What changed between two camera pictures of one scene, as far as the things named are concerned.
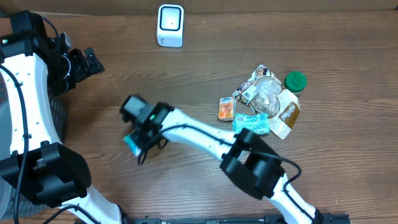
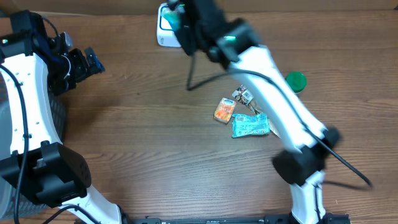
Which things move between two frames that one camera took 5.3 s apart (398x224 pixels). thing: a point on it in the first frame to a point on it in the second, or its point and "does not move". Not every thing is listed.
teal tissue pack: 135,149 to 173,17
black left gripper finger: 95,66 does not move
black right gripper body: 143,138 to 193,44
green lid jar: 295,82 does not move
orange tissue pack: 226,109 does not move
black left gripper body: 68,70 does not move
